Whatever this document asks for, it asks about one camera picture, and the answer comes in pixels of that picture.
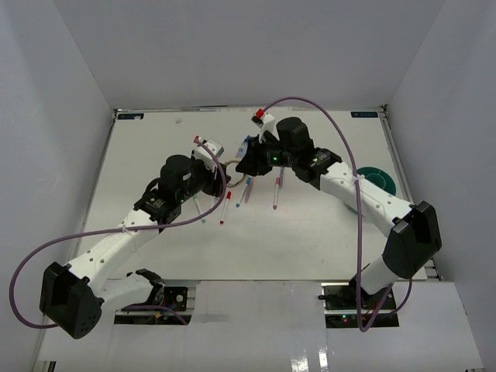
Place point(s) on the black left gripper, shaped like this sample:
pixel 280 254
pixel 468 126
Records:
pixel 215 187

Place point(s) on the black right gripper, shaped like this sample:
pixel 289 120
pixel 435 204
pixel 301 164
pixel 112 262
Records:
pixel 253 163

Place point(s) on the green cap white marker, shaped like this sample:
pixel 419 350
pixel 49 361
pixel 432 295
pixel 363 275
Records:
pixel 198 208

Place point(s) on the red cap white marker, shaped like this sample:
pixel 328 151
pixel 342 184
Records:
pixel 224 207

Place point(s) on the blue cap white marker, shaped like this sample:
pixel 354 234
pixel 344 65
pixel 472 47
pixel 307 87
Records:
pixel 243 192

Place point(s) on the beige tape roll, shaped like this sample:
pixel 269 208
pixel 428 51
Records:
pixel 236 177

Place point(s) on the pink cap white marker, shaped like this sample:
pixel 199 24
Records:
pixel 276 193

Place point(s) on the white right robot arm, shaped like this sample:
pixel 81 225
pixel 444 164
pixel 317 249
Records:
pixel 412 231

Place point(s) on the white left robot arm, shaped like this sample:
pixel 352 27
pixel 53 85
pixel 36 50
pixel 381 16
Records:
pixel 71 294

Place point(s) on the clear blue spray bottle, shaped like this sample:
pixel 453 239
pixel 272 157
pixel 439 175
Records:
pixel 243 148

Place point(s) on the purple clear gel pen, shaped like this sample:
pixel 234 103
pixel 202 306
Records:
pixel 281 177

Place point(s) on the black XDOF label right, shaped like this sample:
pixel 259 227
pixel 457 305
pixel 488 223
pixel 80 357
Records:
pixel 363 114

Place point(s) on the black xdof label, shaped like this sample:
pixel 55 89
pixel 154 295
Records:
pixel 130 116
pixel 363 114

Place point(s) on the black XDOF label left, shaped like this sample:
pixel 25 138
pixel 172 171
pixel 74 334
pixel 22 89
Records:
pixel 130 116

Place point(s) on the teal round organizer container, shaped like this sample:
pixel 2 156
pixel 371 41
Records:
pixel 379 178

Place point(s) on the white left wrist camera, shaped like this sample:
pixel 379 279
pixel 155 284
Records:
pixel 204 150

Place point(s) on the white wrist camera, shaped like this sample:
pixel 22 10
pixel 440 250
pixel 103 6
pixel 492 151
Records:
pixel 265 122
pixel 204 150

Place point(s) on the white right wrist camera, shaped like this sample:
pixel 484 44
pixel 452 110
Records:
pixel 265 122

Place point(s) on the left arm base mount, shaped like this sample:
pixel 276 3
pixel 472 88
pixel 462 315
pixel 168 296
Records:
pixel 168 304

